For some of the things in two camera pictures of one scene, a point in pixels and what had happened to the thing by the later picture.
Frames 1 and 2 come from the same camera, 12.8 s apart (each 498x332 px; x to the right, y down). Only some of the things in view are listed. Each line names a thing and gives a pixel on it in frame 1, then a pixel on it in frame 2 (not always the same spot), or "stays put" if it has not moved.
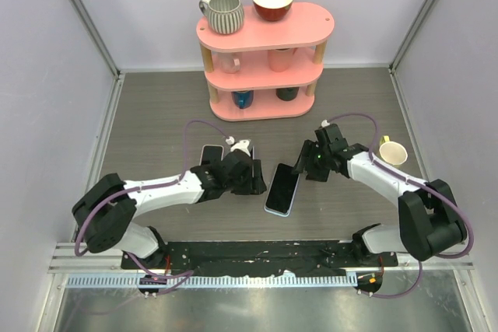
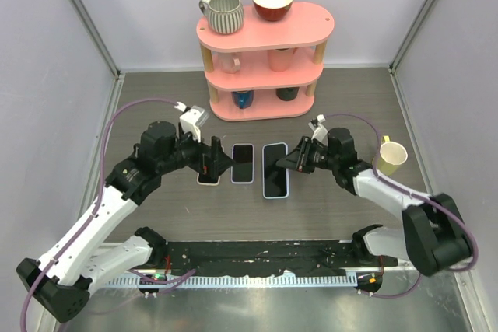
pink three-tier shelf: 267,70 stays put
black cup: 288,93 stays put
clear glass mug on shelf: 230,61 stays put
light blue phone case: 282,191 -> 263,172
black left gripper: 255,184 -> 220,161
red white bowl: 272,1 stays put
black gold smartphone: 282,188 -> 275,176
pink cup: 280,60 stays put
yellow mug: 391,152 stays put
